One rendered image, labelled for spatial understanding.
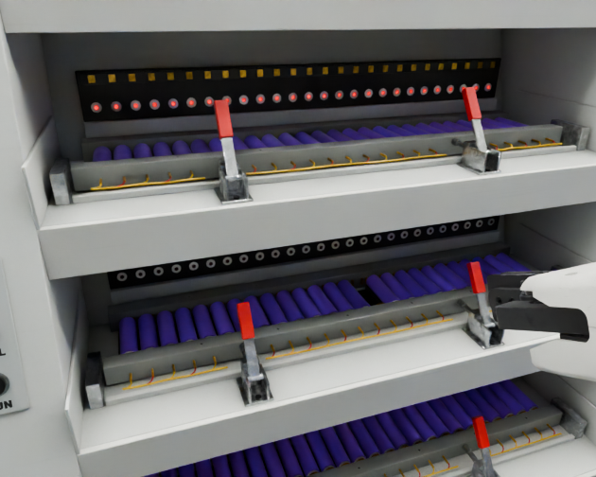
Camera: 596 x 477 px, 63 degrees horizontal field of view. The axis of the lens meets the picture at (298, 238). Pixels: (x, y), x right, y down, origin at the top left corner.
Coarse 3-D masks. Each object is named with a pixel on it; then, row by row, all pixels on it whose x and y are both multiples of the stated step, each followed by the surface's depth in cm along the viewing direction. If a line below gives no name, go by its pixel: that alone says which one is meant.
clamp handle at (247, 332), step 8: (240, 304) 47; (248, 304) 47; (240, 312) 47; (248, 312) 47; (240, 320) 47; (248, 320) 47; (240, 328) 47; (248, 328) 47; (248, 336) 47; (248, 344) 47; (248, 352) 47; (248, 360) 47; (256, 360) 47; (248, 368) 47; (256, 368) 47
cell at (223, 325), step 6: (210, 306) 58; (216, 306) 57; (222, 306) 58; (216, 312) 56; (222, 312) 56; (216, 318) 56; (222, 318) 55; (228, 318) 56; (216, 324) 55; (222, 324) 54; (228, 324) 54; (222, 330) 53; (228, 330) 53; (234, 330) 54
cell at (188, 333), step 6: (180, 312) 56; (186, 312) 56; (180, 318) 55; (186, 318) 55; (180, 324) 54; (186, 324) 54; (192, 324) 55; (180, 330) 54; (186, 330) 53; (192, 330) 53; (180, 336) 53; (186, 336) 52; (192, 336) 52
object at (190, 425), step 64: (320, 256) 64; (384, 256) 67; (512, 256) 73; (576, 256) 63; (128, 384) 48; (320, 384) 49; (384, 384) 49; (448, 384) 53; (128, 448) 42; (192, 448) 45
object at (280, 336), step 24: (336, 312) 56; (360, 312) 56; (384, 312) 56; (408, 312) 57; (432, 312) 58; (456, 312) 60; (216, 336) 52; (240, 336) 52; (264, 336) 52; (288, 336) 53; (312, 336) 54; (336, 336) 55; (120, 360) 48; (144, 360) 48; (168, 360) 49; (192, 360) 50; (216, 360) 51; (144, 384) 47
